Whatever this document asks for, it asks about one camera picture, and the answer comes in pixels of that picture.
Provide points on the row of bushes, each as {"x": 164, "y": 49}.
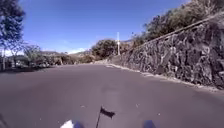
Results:
{"x": 36, "y": 59}

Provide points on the broad green tree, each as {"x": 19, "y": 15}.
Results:
{"x": 104, "y": 48}

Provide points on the trees above stone wall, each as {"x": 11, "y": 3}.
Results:
{"x": 173, "y": 20}

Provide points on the white pole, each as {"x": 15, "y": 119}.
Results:
{"x": 118, "y": 43}

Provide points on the grey asphalt road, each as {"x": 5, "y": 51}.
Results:
{"x": 83, "y": 86}

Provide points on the pale gravel strip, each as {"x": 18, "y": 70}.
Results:
{"x": 160, "y": 77}

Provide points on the tall dark tree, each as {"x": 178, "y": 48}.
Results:
{"x": 10, "y": 20}

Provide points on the robot's own part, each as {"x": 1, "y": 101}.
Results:
{"x": 67, "y": 124}
{"x": 149, "y": 124}

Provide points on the dark stone wall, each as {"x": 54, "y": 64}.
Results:
{"x": 186, "y": 56}

